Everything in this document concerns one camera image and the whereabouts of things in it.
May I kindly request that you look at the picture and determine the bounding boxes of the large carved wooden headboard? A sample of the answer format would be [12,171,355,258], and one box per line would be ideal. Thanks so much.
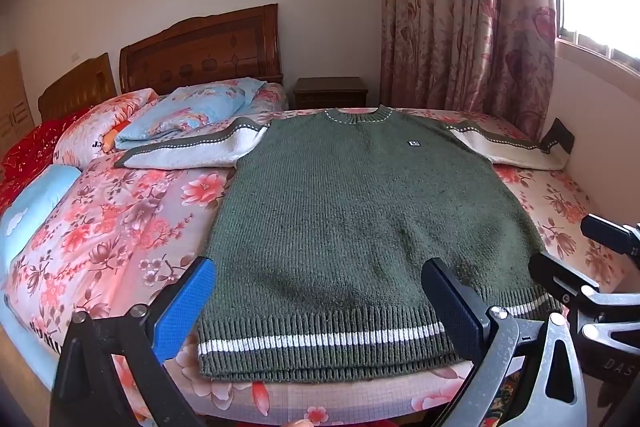
[119,4,284,96]

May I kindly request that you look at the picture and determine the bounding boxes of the light wooden wardrobe door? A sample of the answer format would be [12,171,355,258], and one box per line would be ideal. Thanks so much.
[0,50,36,154]

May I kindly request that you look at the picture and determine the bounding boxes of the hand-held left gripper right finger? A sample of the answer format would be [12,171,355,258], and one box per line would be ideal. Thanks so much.
[421,258,589,427]

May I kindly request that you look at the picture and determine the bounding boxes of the blue floral folded quilt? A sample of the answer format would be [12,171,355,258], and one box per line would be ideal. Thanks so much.
[114,77,266,150]

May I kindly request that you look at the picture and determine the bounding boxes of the light blue pillow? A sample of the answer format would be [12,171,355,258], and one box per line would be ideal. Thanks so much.
[0,164,82,275]

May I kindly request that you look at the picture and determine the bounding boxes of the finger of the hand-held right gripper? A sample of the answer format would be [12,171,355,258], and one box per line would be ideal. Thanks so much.
[581,213,640,256]
[528,251,640,344]

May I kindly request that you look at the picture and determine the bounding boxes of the dark wooden nightstand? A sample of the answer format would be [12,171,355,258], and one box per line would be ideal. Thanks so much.
[293,76,369,110]

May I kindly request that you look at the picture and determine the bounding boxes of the small wooden headboard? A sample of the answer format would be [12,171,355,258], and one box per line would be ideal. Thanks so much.
[38,53,118,120]

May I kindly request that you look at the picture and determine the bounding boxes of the green knit sweater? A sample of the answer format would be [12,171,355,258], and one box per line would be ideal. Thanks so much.
[114,105,577,383]

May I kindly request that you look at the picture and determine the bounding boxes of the pink floral curtain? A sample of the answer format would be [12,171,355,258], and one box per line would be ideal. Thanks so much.
[377,0,560,142]

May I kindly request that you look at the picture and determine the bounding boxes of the red patterned blanket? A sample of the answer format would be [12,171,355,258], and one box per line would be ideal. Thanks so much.
[0,107,93,212]

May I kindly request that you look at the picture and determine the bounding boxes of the pink floral pillow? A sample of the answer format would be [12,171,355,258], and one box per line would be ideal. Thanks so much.
[52,88,160,170]

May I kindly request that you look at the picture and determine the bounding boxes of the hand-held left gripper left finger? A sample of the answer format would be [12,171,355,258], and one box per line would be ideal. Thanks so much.
[50,256,217,427]

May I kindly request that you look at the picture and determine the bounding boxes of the bed with pink floral sheet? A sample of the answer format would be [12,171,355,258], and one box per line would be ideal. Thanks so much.
[0,79,640,427]

